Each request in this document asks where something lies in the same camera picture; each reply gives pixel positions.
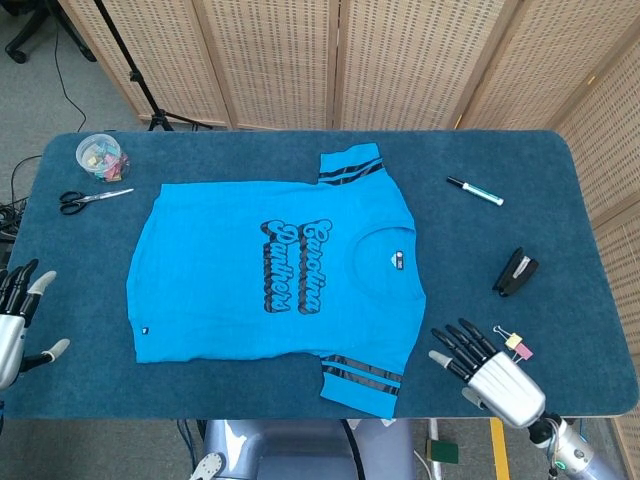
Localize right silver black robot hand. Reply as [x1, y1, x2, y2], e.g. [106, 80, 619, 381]
[428, 317, 547, 429]

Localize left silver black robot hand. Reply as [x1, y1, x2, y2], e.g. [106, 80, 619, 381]
[0, 258, 71, 391]

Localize blue Carolina Panthers T-shirt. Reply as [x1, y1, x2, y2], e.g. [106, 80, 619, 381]
[124, 143, 428, 419]

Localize gold binder clip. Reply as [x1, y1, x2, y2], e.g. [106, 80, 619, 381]
[492, 324, 522, 351]

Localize white metal tube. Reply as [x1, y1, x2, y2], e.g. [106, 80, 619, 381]
[427, 418, 445, 480]

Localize green block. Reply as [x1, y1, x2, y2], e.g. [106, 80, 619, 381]
[424, 439, 460, 464]

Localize black stapler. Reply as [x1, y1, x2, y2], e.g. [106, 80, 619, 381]
[492, 246, 540, 298]

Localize white marker with black cap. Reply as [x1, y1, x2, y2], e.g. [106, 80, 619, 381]
[446, 175, 505, 208]

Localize clear jar of binder clips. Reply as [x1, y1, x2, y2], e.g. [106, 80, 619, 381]
[75, 132, 131, 182]

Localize blue-grey robot torso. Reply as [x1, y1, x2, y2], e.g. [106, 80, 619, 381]
[202, 418, 416, 480]

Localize blue carpet table cover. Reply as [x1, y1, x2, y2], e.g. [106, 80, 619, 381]
[3, 130, 632, 420]

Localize black office chair base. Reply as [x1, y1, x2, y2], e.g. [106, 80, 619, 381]
[4, 0, 97, 65]

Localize black tripod stand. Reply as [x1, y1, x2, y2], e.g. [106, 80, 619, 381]
[92, 0, 214, 132]

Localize black cable bundle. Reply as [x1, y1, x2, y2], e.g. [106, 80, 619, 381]
[0, 154, 44, 241]

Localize thin black floor cable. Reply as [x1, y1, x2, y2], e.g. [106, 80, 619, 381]
[52, 27, 89, 133]

